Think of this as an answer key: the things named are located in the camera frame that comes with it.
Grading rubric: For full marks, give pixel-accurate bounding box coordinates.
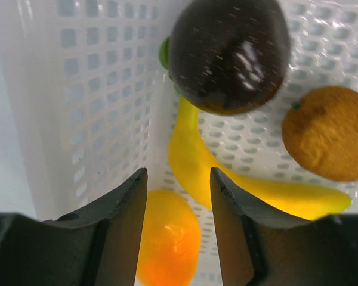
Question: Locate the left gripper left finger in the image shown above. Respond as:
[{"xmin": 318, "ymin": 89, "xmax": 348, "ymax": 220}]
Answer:
[{"xmin": 0, "ymin": 168, "xmax": 148, "ymax": 285}]

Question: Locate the brown kiwi toy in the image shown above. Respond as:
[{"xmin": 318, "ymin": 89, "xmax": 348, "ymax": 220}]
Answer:
[{"xmin": 282, "ymin": 86, "xmax": 358, "ymax": 182}]

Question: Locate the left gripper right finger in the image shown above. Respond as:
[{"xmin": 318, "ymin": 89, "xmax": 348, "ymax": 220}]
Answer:
[{"xmin": 210, "ymin": 167, "xmax": 358, "ymax": 285}]

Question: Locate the dark purple mangosteen toy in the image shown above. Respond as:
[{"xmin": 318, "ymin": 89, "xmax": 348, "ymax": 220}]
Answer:
[{"xmin": 159, "ymin": 1, "xmax": 291, "ymax": 116}]

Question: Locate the white plastic basket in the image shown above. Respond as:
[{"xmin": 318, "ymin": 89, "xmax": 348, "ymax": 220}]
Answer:
[{"xmin": 0, "ymin": 0, "xmax": 358, "ymax": 286}]

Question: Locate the orange papaya slice toy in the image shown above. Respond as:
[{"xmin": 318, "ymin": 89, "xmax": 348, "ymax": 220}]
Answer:
[{"xmin": 137, "ymin": 189, "xmax": 201, "ymax": 285}]

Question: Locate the yellow toy banana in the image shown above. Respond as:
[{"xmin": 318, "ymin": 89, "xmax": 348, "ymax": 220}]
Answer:
[{"xmin": 168, "ymin": 97, "xmax": 351, "ymax": 220}]

